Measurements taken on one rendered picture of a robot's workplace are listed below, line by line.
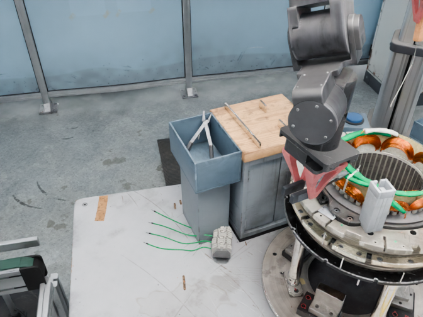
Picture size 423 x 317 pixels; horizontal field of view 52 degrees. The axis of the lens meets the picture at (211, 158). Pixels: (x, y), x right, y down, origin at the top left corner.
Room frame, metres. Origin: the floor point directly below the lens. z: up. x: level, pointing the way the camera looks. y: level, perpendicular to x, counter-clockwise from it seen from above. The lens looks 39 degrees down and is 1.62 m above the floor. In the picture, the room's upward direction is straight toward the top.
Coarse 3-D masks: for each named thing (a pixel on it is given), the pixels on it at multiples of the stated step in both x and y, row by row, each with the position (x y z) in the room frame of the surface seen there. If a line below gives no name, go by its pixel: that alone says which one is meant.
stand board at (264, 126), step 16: (272, 96) 0.94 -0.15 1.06; (224, 112) 0.87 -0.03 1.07; (240, 112) 0.87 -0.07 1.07; (256, 112) 0.87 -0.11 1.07; (272, 112) 0.87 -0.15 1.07; (288, 112) 0.87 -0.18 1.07; (224, 128) 0.80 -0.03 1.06; (240, 128) 0.80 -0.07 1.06; (256, 128) 0.80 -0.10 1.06; (272, 128) 0.80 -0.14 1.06; (240, 144) 0.74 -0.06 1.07; (272, 144) 0.74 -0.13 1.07
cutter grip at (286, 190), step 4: (300, 180) 0.50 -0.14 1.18; (288, 184) 0.49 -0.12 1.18; (292, 184) 0.49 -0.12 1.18; (296, 184) 0.49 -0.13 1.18; (300, 184) 0.49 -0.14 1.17; (304, 184) 0.50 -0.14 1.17; (284, 188) 0.48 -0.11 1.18; (288, 188) 0.48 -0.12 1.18; (292, 188) 0.48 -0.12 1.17; (296, 188) 0.49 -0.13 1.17; (300, 188) 0.49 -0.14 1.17; (284, 192) 0.48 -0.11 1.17; (288, 192) 0.48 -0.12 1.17; (292, 192) 0.48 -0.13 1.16
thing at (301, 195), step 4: (296, 192) 0.47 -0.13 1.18; (300, 192) 0.47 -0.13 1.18; (304, 192) 0.47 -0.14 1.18; (292, 196) 0.46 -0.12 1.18; (296, 196) 0.46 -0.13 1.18; (300, 196) 0.47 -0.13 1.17; (304, 196) 0.47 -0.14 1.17; (292, 200) 0.46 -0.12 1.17; (296, 200) 0.46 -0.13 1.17; (300, 200) 0.47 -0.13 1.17
